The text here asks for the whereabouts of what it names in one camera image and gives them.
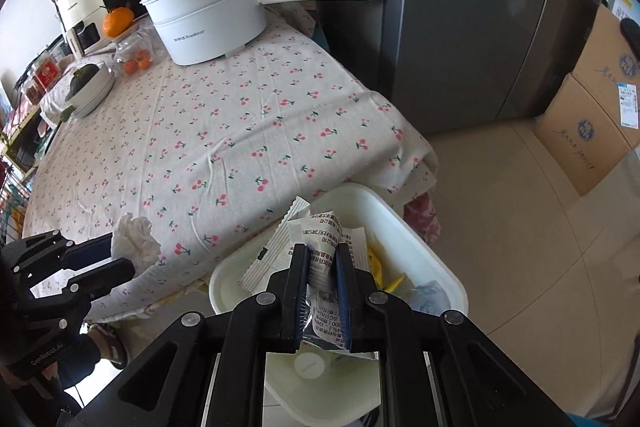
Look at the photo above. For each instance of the dark slipper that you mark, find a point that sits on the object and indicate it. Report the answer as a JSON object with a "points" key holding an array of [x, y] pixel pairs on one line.
{"points": [[110, 347]]}

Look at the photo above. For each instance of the white bowl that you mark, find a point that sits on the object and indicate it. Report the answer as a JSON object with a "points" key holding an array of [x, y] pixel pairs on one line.
{"points": [[97, 92]]}

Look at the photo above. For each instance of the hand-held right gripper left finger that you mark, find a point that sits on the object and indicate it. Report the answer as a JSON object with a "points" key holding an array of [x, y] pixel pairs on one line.
{"points": [[302, 292]]}

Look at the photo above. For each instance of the white tissue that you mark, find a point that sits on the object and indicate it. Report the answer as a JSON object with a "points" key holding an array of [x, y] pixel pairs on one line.
{"points": [[137, 239]]}

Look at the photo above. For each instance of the small white bottle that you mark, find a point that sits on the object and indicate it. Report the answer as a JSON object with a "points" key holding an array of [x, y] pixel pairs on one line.
{"points": [[312, 364]]}

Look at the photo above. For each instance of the glass teapot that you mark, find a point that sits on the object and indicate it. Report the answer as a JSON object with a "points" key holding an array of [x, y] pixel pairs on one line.
{"points": [[135, 44]]}

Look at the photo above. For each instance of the green lime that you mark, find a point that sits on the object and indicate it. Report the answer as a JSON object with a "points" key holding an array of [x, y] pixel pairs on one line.
{"points": [[67, 114]]}

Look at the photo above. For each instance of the green pumpkin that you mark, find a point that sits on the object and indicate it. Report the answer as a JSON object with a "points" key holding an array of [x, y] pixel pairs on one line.
{"points": [[85, 78]]}

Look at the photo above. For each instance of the white air fryer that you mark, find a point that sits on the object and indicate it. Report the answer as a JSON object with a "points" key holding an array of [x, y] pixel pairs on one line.
{"points": [[80, 12]]}

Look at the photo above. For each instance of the yellow snack wrapper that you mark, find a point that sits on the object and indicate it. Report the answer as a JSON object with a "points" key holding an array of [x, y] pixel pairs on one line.
{"points": [[387, 282]]}

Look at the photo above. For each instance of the grey refrigerator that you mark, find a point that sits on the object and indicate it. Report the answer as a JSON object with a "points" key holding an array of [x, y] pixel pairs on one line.
{"points": [[450, 7]]}

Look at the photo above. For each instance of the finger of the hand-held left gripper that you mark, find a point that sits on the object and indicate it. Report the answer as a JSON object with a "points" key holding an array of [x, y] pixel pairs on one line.
{"points": [[85, 252], [105, 274]]}

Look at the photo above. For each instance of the white striped packet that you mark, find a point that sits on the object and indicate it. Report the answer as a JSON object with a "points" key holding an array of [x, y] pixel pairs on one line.
{"points": [[265, 267]]}

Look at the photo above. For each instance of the white printed packet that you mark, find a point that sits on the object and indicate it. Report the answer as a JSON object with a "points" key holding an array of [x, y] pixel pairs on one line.
{"points": [[322, 252]]}

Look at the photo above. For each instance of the white plastic bin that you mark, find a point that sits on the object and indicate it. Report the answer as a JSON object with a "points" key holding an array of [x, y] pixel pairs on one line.
{"points": [[380, 217]]}

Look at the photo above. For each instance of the small orange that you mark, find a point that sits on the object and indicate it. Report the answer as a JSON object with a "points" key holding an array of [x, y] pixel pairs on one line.
{"points": [[144, 59], [131, 67]]}

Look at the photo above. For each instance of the large orange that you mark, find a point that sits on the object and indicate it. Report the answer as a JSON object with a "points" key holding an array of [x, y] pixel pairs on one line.
{"points": [[119, 21]]}

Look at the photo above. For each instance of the clear spice jar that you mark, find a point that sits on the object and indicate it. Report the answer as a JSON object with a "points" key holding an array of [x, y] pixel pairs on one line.
{"points": [[32, 91]]}

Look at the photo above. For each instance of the large cardboard box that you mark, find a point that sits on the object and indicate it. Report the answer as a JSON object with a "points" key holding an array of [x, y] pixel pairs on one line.
{"points": [[605, 57]]}

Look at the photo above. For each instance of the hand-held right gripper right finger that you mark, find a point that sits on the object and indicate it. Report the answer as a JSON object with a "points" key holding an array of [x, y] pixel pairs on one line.
{"points": [[345, 297]]}

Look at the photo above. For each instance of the cherry print tablecloth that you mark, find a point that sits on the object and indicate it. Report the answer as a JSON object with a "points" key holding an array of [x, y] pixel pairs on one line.
{"points": [[200, 132]]}

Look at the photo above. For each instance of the pink patterned cloth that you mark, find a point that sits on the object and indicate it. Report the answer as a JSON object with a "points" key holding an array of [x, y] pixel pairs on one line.
{"points": [[425, 217]]}

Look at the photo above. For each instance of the white electric pot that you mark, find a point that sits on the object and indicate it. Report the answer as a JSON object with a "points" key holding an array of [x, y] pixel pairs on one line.
{"points": [[210, 27]]}

